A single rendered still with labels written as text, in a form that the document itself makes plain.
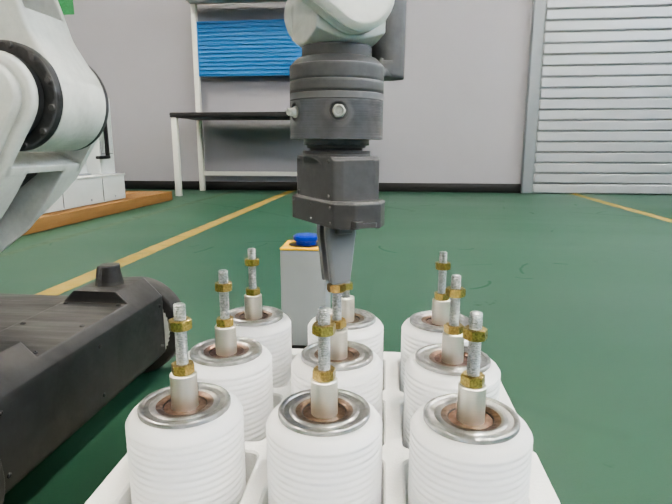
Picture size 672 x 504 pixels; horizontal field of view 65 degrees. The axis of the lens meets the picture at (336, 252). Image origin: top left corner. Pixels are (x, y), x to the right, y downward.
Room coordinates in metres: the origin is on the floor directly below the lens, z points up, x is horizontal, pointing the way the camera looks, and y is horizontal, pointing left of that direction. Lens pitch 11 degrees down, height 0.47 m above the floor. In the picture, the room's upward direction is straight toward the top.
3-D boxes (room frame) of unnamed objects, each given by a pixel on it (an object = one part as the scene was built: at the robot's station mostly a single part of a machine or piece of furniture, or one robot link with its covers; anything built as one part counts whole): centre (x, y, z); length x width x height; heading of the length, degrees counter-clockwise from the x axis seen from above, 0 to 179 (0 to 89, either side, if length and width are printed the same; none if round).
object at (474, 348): (0.39, -0.11, 0.30); 0.01 x 0.01 x 0.08
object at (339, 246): (0.51, -0.01, 0.36); 0.03 x 0.02 x 0.06; 119
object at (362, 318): (0.63, -0.01, 0.25); 0.08 x 0.08 x 0.01
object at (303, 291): (0.81, 0.05, 0.16); 0.07 x 0.07 x 0.31; 85
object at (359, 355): (0.52, 0.00, 0.25); 0.08 x 0.08 x 0.01
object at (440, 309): (0.62, -0.13, 0.26); 0.02 x 0.02 x 0.03
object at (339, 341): (0.52, 0.00, 0.26); 0.02 x 0.02 x 0.03
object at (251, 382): (0.53, 0.12, 0.16); 0.10 x 0.10 x 0.18
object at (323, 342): (0.40, 0.01, 0.30); 0.01 x 0.01 x 0.08
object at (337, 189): (0.52, 0.00, 0.45); 0.13 x 0.10 x 0.12; 29
